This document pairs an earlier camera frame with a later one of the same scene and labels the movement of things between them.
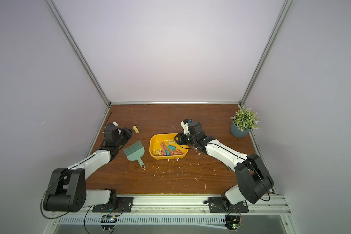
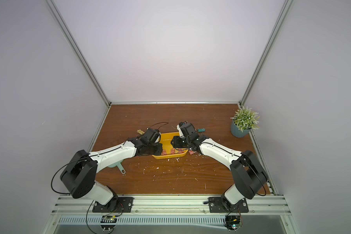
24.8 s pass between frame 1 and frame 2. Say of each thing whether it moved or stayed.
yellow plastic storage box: stayed
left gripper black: moved
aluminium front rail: stayed
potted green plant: stayed
